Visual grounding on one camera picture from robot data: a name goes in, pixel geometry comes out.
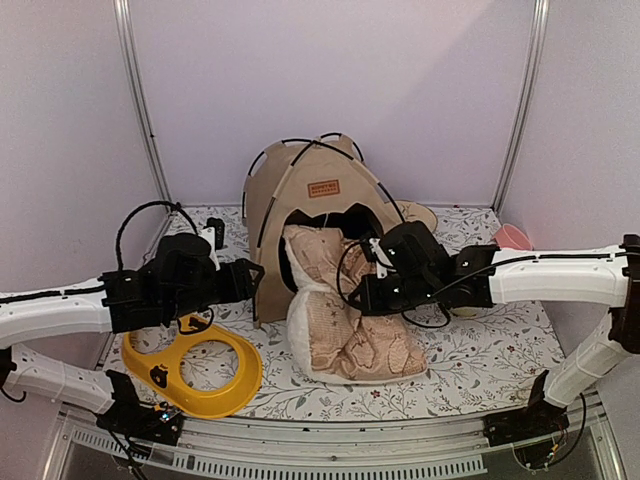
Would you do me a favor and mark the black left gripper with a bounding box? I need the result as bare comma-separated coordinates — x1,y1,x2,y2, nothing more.
164,257,265,321

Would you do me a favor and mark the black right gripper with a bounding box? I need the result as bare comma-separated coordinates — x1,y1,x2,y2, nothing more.
348,275,438,318

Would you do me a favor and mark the white fluffy cushion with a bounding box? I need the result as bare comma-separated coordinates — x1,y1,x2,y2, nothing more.
282,225,428,385

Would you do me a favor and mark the beige fabric pet tent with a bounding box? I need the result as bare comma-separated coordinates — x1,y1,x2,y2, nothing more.
242,133,416,329

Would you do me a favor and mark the black tent pole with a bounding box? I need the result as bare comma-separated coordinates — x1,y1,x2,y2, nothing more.
252,139,401,321
241,131,365,226

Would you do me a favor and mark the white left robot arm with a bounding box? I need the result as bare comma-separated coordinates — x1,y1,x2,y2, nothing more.
1,233,264,434

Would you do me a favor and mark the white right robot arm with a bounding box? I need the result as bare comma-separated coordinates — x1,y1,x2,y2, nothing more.
346,221,639,436

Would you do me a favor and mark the cream ceramic pet bowl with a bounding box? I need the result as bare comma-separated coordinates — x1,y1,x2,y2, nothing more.
450,307,483,318

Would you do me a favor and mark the floral patterned table mat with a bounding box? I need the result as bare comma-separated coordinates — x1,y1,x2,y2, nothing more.
102,202,571,421

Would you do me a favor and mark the yellow double bowl holder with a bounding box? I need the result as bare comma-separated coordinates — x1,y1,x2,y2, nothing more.
121,312,263,419

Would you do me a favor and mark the pink plastic bowl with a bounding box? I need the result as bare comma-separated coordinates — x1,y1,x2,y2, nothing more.
493,224,533,250

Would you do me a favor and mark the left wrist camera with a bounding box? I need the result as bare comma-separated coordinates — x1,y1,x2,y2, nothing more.
199,217,225,270

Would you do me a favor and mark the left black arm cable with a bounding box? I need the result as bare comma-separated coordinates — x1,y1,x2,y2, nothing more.
114,200,201,271

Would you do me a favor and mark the aluminium front rail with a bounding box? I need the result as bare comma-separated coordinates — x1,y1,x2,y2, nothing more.
40,391,637,479

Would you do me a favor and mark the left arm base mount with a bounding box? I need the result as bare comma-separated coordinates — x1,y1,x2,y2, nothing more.
96,370,184,446

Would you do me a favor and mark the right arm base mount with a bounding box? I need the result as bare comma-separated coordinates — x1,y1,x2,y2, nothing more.
482,370,569,446

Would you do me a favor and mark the left aluminium frame post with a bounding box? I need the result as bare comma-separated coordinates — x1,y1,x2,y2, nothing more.
113,0,172,200

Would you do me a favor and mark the aluminium frame post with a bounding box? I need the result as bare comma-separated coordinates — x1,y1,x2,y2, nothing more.
491,0,550,216
113,0,172,200

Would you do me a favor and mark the right aluminium frame post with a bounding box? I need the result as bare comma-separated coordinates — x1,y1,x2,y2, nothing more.
491,0,550,216

